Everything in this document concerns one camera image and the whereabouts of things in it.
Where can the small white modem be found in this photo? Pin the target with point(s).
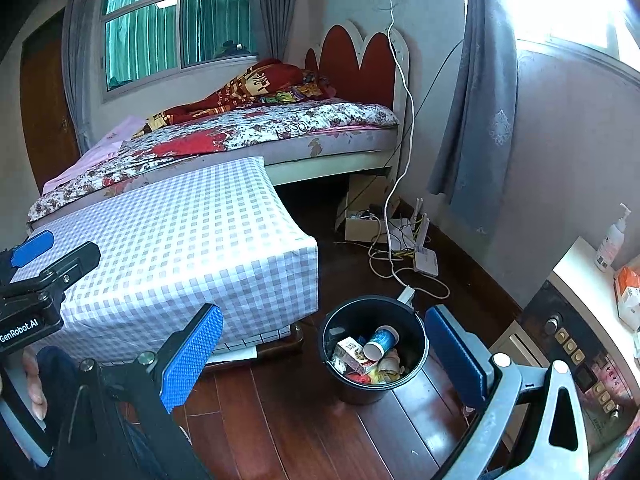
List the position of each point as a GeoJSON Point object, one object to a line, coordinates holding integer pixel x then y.
{"type": "Point", "coordinates": [400, 240]}

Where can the white pump bottle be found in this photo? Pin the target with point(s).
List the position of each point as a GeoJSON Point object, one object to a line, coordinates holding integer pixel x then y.
{"type": "Point", "coordinates": [610, 245]}

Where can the blue and white paper cup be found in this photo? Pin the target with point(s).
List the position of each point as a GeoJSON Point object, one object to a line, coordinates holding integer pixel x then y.
{"type": "Point", "coordinates": [382, 342]}

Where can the orange box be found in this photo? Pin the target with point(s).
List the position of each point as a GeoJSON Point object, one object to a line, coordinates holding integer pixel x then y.
{"type": "Point", "coordinates": [629, 295]}

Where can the red plastic wrapper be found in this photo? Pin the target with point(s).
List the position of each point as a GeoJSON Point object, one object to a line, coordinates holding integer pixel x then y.
{"type": "Point", "coordinates": [356, 367]}

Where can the white router with antennas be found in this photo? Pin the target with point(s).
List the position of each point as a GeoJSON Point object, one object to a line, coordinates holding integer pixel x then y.
{"type": "Point", "coordinates": [426, 262]}

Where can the cardboard box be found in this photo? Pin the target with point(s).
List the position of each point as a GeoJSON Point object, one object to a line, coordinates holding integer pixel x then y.
{"type": "Point", "coordinates": [361, 230]}

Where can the beige rag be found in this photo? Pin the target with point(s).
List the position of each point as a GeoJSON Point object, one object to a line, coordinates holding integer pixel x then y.
{"type": "Point", "coordinates": [392, 365]}

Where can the grey patterned curtain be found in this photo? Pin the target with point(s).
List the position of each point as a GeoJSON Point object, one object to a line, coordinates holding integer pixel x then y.
{"type": "Point", "coordinates": [482, 110]}

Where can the pink cloth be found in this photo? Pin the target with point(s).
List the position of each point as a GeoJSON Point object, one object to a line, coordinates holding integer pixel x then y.
{"type": "Point", "coordinates": [95, 155]}

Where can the black plastic bucket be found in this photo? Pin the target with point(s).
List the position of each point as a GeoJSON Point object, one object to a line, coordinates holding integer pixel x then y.
{"type": "Point", "coordinates": [360, 392]}

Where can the small printed carton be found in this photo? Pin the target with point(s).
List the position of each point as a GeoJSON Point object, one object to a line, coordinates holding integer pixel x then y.
{"type": "Point", "coordinates": [351, 350]}

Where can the floral bedsheet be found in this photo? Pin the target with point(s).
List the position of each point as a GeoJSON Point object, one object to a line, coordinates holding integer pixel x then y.
{"type": "Point", "coordinates": [260, 127]}

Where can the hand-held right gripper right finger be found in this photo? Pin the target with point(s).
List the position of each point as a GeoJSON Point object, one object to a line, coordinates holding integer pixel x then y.
{"type": "Point", "coordinates": [455, 355]}

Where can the person's left hand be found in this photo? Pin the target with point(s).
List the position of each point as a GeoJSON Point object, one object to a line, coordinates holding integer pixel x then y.
{"type": "Point", "coordinates": [36, 390]}

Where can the checkered tablecloth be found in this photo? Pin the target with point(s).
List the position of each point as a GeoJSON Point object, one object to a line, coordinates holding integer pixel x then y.
{"type": "Point", "coordinates": [200, 250]}

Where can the red printed blanket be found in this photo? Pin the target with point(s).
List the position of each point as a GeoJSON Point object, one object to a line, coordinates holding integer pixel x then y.
{"type": "Point", "coordinates": [240, 87]}

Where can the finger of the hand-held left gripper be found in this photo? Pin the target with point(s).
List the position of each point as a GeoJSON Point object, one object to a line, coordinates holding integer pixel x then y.
{"type": "Point", "coordinates": [32, 249]}
{"type": "Point", "coordinates": [75, 262]}

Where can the white washing machine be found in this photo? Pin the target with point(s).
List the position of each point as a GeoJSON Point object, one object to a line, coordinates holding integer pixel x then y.
{"type": "Point", "coordinates": [565, 340]}

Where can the brown wooden door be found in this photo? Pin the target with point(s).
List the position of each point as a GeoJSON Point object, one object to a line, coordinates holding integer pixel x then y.
{"type": "Point", "coordinates": [47, 110]}

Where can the window with green curtain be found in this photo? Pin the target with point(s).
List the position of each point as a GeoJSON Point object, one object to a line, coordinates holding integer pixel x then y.
{"type": "Point", "coordinates": [142, 35]}

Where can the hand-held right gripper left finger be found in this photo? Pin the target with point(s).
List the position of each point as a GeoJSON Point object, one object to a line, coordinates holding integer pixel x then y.
{"type": "Point", "coordinates": [192, 360]}

